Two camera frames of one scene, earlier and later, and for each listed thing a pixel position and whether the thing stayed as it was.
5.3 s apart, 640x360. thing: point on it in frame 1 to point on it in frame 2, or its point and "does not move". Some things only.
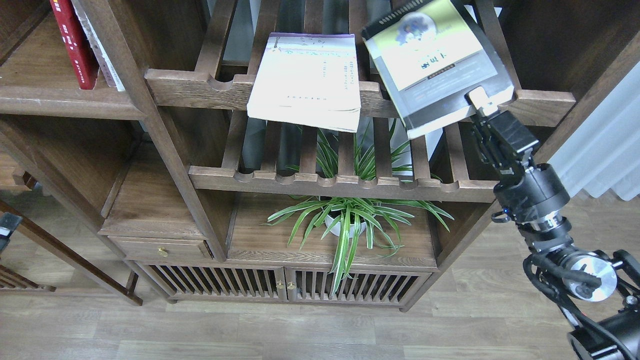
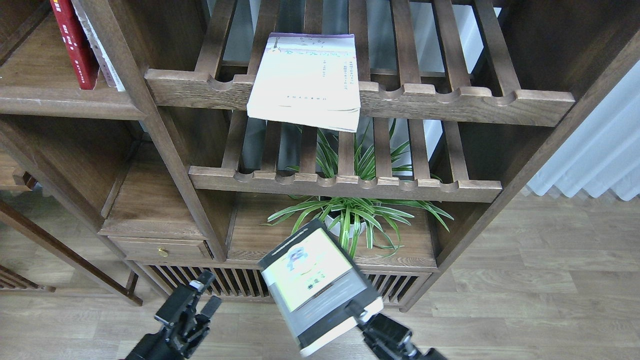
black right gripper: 529,192 to 387,339
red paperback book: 76,43 does not move
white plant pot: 337,229 does not move
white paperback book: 308,79 does not move
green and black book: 433,54 to 314,281
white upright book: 108,68 does not move
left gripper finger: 8,222 to 177,316
